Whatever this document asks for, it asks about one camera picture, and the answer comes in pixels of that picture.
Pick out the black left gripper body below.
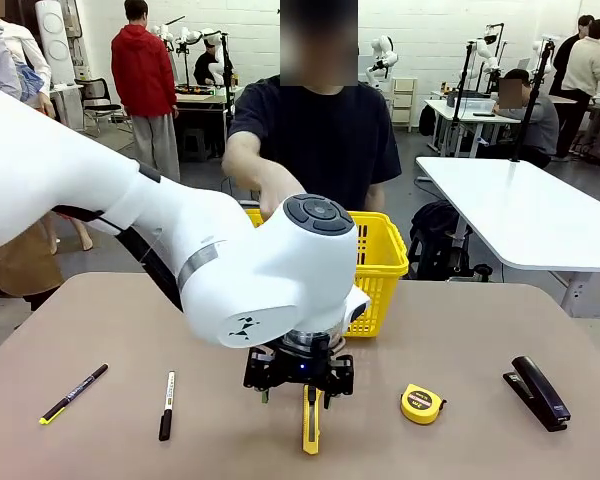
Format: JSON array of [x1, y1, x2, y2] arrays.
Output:
[[243, 337, 356, 399]]

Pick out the yellow utility knife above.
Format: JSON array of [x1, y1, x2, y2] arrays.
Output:
[[301, 383, 326, 456]]

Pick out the yellow tape measure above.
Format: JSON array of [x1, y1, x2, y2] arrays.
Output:
[[399, 383, 448, 427]]

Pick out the person's left forearm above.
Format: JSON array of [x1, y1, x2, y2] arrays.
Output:
[[363, 180, 385, 212]]

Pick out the person's right forearm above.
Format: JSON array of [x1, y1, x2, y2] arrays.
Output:
[[221, 132, 289, 201]]

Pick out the yellow plastic shopping basket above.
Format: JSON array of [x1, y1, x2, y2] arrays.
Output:
[[244, 208, 410, 339]]

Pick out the person in navy t-shirt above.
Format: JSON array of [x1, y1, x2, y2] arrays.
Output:
[[228, 0, 403, 213]]

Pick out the person in red hoodie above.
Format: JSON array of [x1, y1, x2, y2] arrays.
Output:
[[110, 0, 181, 184]]

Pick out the seated person grey sweater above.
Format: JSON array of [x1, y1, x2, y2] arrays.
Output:
[[492, 68, 561, 169]]

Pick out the standing person black clothes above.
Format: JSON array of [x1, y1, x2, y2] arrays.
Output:
[[549, 14, 595, 161]]

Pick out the standing person cream sweater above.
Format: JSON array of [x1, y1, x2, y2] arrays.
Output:
[[559, 18, 600, 161]]

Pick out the person's right hand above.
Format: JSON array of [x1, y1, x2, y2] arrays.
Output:
[[257, 171, 307, 222]]

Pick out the white marker black cap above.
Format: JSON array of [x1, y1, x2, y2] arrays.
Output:
[[158, 370, 177, 442]]

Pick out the black backpack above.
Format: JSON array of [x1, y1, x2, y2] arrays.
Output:
[[408, 200, 494, 282]]

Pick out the black highlighter yellow tip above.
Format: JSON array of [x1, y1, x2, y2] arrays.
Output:
[[38, 363, 110, 427]]

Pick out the black stapler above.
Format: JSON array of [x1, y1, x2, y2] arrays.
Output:
[[502, 355, 572, 433]]

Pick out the dark small stool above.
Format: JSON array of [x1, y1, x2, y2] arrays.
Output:
[[181, 127, 211, 162]]

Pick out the white table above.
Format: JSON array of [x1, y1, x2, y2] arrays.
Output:
[[415, 156, 600, 319]]

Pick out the white drawer cabinet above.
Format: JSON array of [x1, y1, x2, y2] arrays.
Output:
[[390, 76, 419, 134]]

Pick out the background work table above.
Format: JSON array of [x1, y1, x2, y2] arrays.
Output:
[[174, 85, 245, 156]]

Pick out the white background desk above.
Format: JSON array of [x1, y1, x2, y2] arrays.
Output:
[[423, 97, 524, 159]]

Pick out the black tripod pole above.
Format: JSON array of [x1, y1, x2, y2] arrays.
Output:
[[449, 42, 477, 159], [509, 38, 557, 164]]

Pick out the black office chair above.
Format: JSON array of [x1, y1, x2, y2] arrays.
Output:
[[74, 77, 134, 139]]

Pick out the white tower air conditioner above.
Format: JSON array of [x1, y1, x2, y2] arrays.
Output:
[[34, 0, 77, 87]]

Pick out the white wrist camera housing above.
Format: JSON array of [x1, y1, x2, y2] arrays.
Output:
[[347, 288, 372, 326]]

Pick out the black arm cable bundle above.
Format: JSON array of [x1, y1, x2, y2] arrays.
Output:
[[54, 204, 185, 314]]

